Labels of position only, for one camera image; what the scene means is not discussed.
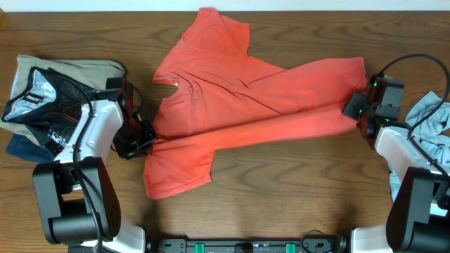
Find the folded navy blue shirt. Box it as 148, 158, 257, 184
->
6, 134, 55, 164

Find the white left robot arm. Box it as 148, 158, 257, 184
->
32, 100, 157, 252

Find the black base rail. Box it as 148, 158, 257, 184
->
146, 230, 350, 253

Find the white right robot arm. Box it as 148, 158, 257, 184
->
343, 93, 449, 252

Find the folded beige shirt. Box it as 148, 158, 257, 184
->
0, 54, 126, 145

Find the red t-shirt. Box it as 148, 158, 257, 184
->
143, 8, 366, 200

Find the light blue t-shirt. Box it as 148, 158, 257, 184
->
388, 91, 450, 201

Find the folded black patterned shirt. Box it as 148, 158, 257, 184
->
1, 67, 108, 155

